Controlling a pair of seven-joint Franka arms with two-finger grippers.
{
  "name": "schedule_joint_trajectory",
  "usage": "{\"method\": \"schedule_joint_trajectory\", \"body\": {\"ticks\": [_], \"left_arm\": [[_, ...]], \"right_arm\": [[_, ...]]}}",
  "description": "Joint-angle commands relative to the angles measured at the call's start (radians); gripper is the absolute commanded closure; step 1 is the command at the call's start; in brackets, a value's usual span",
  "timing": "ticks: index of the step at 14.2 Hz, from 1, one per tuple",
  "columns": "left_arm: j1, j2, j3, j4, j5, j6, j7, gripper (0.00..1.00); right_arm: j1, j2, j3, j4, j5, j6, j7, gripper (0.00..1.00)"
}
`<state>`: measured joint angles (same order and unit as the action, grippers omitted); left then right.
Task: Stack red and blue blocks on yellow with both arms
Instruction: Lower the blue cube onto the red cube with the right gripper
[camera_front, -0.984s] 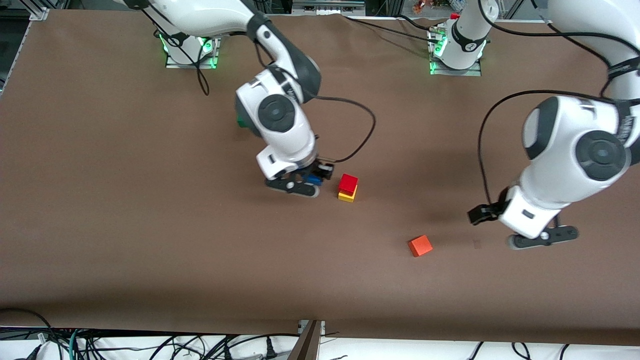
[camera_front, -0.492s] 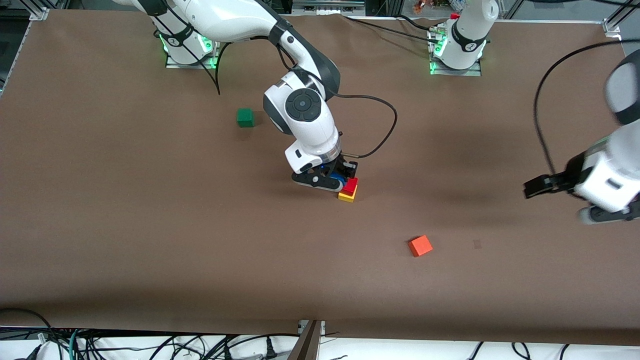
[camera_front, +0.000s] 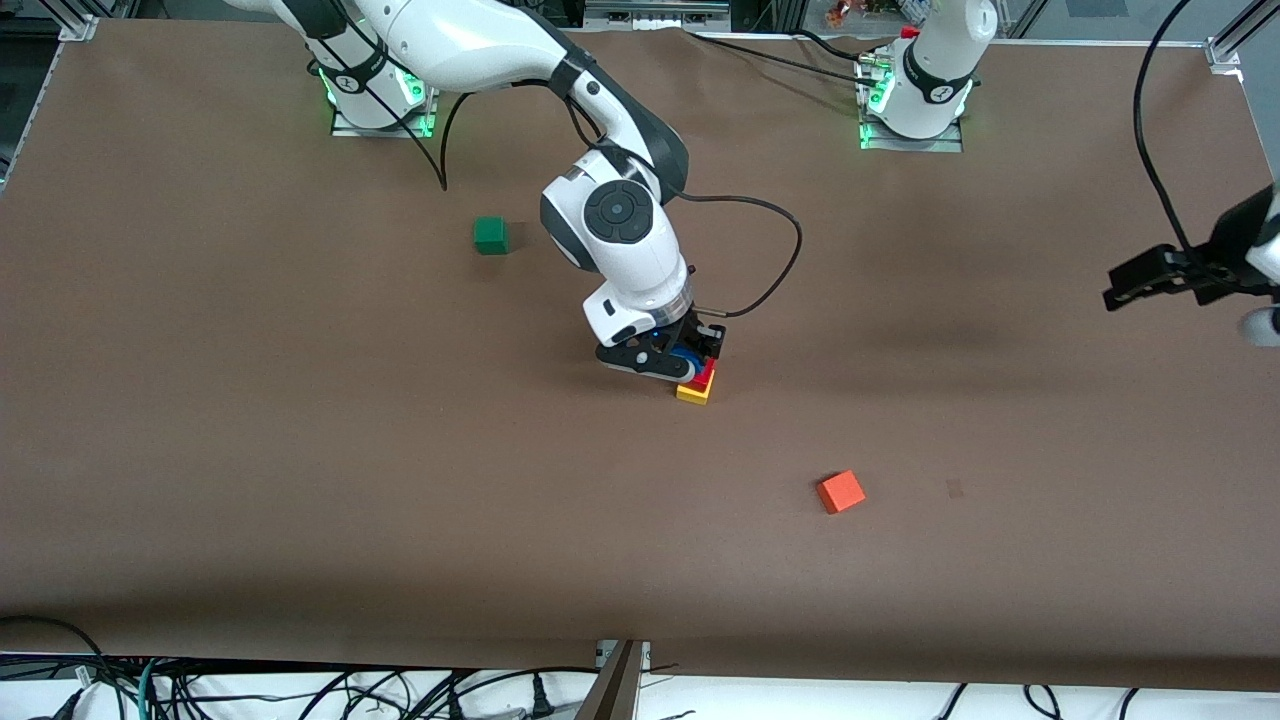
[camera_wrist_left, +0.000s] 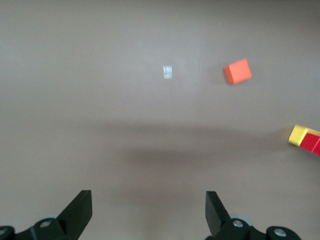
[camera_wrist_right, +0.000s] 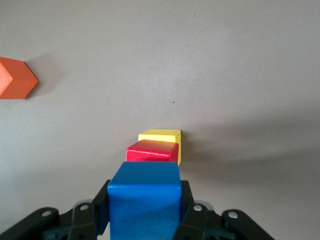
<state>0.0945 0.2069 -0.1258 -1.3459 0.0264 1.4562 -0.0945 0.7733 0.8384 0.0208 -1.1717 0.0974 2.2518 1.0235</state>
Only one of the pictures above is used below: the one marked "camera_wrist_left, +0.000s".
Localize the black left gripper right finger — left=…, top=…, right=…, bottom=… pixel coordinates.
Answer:
left=203, top=190, right=266, bottom=240

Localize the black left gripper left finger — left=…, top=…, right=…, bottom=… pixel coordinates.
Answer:
left=14, top=189, right=93, bottom=240

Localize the red cube block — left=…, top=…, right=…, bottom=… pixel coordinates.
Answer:
left=298, top=132, right=320, bottom=156

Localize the yellow cube block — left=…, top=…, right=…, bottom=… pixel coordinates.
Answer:
left=287, top=124, right=320, bottom=147

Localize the orange cube block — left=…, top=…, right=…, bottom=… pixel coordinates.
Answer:
left=223, top=57, right=252, bottom=85

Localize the small clear tape patch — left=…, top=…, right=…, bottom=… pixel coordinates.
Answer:
left=162, top=65, right=174, bottom=80

